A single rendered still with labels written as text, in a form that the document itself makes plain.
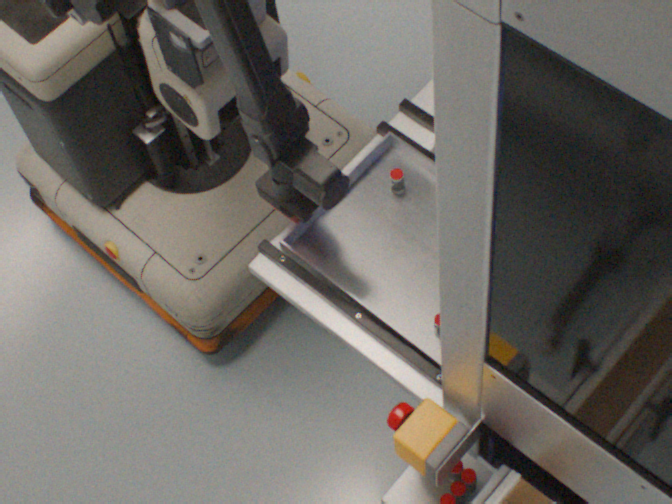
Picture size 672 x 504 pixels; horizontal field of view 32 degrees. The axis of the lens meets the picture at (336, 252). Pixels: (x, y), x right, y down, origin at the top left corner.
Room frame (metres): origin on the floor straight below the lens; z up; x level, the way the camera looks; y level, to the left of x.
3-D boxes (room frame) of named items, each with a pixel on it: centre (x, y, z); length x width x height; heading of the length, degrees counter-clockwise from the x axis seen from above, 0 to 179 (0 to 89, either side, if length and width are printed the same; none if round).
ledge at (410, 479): (0.47, -0.09, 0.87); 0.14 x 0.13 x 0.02; 39
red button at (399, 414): (0.55, -0.05, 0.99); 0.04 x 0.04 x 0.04; 39
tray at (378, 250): (0.85, -0.12, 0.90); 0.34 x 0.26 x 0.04; 39
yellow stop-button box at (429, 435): (0.51, -0.08, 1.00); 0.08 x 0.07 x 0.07; 39
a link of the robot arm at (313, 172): (0.91, 0.02, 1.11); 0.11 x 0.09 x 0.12; 39
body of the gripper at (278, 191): (0.94, 0.05, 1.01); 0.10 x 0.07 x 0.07; 39
